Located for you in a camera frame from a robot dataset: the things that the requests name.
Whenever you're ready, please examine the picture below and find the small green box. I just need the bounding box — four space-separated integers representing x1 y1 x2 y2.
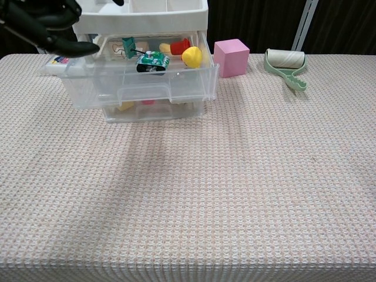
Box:
122 36 137 60

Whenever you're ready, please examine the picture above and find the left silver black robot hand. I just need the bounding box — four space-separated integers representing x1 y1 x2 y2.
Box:
0 0 100 58

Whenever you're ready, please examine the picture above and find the green lint roller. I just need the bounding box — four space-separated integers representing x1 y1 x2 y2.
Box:
263 48 308 95

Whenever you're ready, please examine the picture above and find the grey metal frame post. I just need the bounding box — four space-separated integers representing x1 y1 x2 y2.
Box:
291 0 320 52

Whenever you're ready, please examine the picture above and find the yellow rounded toy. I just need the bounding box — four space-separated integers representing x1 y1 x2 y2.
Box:
181 46 204 70

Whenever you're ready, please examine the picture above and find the beige paper card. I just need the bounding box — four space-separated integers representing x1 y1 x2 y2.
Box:
106 39 149 59

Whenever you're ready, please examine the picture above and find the clear plastic drawer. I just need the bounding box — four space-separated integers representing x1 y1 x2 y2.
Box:
57 31 220 110
101 98 207 123

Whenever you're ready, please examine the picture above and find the pink cube block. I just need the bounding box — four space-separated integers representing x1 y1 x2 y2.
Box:
213 38 251 79

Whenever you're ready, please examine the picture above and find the white plastic drawer cabinet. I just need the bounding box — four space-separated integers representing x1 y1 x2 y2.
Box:
72 0 210 119

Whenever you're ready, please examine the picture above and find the yellow toy piece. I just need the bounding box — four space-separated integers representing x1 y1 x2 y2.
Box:
116 100 135 112

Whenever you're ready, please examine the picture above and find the green toy tank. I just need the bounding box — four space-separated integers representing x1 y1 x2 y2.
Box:
135 49 172 74

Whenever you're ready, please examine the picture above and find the red and yellow toy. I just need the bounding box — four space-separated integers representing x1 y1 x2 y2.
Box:
159 38 192 57

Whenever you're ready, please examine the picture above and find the black curtain panel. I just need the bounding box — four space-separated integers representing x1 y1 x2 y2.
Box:
205 0 308 55
302 0 376 55

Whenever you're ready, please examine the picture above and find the beige waffle-weave tablecloth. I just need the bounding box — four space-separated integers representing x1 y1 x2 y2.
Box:
0 52 376 282

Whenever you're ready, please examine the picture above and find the small card box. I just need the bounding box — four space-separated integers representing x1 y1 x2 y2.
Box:
41 54 86 78

